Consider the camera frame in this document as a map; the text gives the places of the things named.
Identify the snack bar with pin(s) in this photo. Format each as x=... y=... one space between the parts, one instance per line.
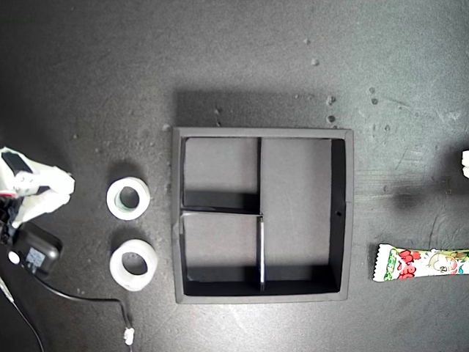
x=410 y=264

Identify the black tray with wells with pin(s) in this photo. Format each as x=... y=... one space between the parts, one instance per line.
x=293 y=183

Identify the white tape roll green core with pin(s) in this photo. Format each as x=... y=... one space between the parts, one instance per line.
x=113 y=199

